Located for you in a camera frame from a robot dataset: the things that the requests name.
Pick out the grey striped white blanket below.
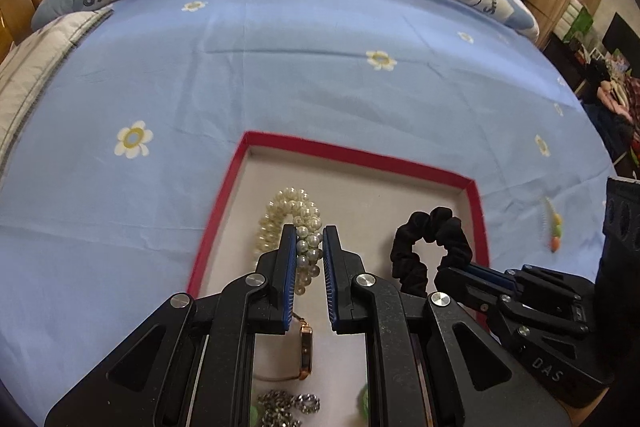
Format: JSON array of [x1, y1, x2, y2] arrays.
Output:
[[0, 4, 115, 178]]

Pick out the green and white boxes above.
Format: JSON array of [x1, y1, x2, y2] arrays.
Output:
[[562, 0, 596, 42]]

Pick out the white pearl bracelet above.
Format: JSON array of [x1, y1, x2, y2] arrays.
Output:
[[256, 187, 323, 295]]

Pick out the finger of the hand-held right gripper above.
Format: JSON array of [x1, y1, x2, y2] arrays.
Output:
[[467, 263, 596, 308], [434, 266, 591, 340]]

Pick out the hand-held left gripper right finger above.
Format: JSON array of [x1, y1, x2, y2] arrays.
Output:
[[322, 225, 573, 427]]

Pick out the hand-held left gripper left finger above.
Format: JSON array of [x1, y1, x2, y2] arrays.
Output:
[[44, 223, 301, 427]]

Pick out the colourful pom-pom hair comb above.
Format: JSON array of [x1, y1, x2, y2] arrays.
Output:
[[540, 196, 566, 254]]

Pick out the rose gold wristwatch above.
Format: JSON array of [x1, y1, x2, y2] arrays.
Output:
[[255, 314, 316, 383]]

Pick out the black scrunchie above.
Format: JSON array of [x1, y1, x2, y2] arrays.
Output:
[[390, 206, 475, 299]]

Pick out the silver chain bracelet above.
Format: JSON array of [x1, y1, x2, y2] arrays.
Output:
[[257, 389, 321, 427]]

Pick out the pile of clothes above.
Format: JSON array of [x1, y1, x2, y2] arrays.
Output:
[[582, 57, 640, 168]]

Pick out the red shallow box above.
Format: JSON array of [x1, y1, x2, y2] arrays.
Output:
[[187, 131, 491, 427]]

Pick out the blue floral bed sheet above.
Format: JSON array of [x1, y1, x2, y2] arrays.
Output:
[[0, 0, 618, 427]]

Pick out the black television screen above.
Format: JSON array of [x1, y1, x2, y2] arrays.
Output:
[[602, 13, 640, 62]]

